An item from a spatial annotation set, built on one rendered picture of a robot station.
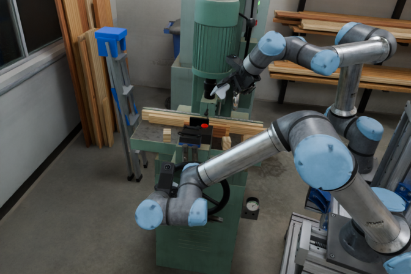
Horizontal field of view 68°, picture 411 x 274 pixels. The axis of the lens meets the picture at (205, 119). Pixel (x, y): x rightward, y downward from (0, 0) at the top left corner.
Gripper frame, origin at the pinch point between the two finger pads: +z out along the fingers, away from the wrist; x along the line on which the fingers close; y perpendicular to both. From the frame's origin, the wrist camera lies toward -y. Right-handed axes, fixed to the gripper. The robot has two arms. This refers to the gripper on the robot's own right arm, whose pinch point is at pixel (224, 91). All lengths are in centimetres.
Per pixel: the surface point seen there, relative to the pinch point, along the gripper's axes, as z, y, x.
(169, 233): 77, 42, -17
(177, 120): 33.0, -4.7, -8.9
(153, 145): 33.5, 4.7, -24.3
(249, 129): 19.1, 13.0, 18.5
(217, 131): 22.6, 8.8, 3.4
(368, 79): 80, -21, 236
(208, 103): 14.4, -2.5, 0.0
